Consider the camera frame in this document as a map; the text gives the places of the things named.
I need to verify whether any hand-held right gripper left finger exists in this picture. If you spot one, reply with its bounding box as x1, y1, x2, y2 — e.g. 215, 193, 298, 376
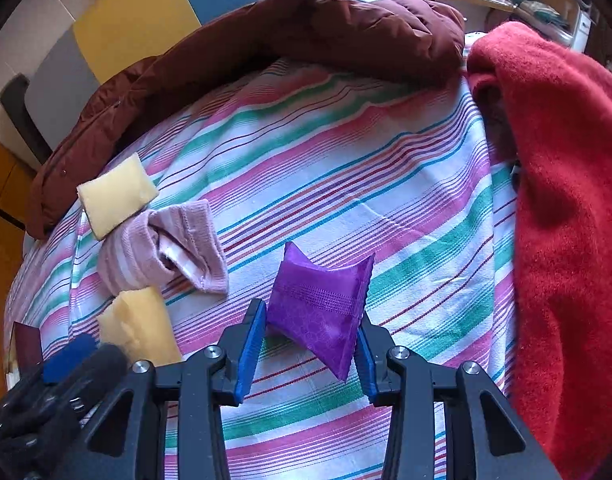
73, 298, 268, 480

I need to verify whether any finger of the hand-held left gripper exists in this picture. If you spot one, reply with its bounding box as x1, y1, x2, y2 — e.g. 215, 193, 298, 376
42, 334, 98, 387
12, 322, 43, 372

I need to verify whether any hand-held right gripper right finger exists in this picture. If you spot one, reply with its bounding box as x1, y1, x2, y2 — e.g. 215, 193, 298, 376
355, 311, 563, 480

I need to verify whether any purple packet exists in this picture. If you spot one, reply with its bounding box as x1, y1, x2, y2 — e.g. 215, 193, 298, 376
266, 241, 376, 385

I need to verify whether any yellow sponge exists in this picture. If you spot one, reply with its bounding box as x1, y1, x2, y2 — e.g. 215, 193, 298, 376
97, 287, 183, 367
77, 153, 160, 241

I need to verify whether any wooden wardrobe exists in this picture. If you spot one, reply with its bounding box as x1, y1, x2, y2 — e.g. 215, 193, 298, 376
0, 130, 37, 391

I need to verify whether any pink sock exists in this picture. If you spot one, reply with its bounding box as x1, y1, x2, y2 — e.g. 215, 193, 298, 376
97, 199, 230, 295

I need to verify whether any striped bed sheet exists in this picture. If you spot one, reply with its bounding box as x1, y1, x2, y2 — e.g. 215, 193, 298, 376
3, 57, 519, 480

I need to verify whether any red blanket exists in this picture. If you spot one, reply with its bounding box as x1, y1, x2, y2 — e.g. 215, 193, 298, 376
467, 22, 612, 480

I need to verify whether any maroon jacket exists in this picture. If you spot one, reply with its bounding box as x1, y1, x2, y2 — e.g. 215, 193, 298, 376
27, 0, 467, 240

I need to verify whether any grey yellow blue headboard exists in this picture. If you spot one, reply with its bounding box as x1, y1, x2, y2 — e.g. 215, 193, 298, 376
26, 0, 322, 126

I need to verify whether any side table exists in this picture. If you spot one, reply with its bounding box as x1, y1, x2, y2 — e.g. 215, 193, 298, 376
516, 0, 598, 54

